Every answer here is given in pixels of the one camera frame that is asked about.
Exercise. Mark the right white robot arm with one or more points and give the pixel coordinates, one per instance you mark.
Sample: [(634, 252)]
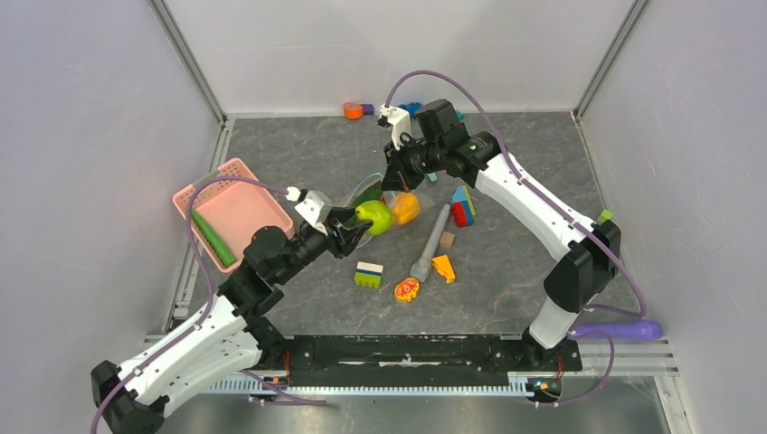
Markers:
[(584, 251)]

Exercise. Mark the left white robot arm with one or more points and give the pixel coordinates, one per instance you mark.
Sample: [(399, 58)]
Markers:
[(230, 333)]

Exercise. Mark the blue green red block stack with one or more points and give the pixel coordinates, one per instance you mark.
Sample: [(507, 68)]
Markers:
[(462, 207)]

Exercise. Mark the blue toy car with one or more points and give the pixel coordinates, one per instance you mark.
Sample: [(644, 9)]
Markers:
[(411, 108)]

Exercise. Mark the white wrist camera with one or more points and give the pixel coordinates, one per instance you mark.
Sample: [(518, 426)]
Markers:
[(312, 206), (398, 121)]

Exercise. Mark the green toy pear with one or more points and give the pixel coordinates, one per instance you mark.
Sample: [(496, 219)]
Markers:
[(377, 213)]

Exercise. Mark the pink plastic basket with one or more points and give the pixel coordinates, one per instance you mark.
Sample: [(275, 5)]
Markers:
[(236, 210)]

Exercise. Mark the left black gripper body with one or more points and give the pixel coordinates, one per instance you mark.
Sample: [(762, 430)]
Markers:
[(307, 246)]

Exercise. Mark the dark green toy cucumber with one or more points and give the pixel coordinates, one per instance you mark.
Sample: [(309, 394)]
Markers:
[(364, 193)]

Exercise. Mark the lime green cube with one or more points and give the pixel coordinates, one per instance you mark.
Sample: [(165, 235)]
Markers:
[(604, 216)]

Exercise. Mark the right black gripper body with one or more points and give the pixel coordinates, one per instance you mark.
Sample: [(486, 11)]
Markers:
[(411, 162)]

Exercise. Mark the clear zip top bag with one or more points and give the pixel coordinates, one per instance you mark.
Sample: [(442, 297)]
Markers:
[(426, 201)]

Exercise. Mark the yellow toy corn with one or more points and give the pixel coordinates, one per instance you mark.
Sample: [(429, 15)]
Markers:
[(405, 208)]

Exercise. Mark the yellow red round toy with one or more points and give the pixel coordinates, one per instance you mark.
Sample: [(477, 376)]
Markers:
[(407, 290)]

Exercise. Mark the orange toy wedge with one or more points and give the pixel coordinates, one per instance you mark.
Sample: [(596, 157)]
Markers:
[(443, 266)]

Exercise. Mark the small brown cube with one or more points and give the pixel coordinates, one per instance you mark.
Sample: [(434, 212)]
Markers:
[(447, 240)]

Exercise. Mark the orange half-round block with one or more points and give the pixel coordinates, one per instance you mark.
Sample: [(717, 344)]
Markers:
[(353, 110)]

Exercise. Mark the green white brick stack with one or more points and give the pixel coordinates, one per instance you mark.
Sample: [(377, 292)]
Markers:
[(368, 275)]

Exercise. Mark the grey toy microphone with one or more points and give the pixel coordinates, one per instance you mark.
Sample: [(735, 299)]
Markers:
[(420, 269)]

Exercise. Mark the light green toy bean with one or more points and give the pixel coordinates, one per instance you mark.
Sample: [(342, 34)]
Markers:
[(222, 253)]

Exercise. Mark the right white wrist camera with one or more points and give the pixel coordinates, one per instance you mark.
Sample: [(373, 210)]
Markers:
[(398, 121)]

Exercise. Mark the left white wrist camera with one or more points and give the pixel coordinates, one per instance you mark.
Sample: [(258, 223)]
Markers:
[(312, 206)]

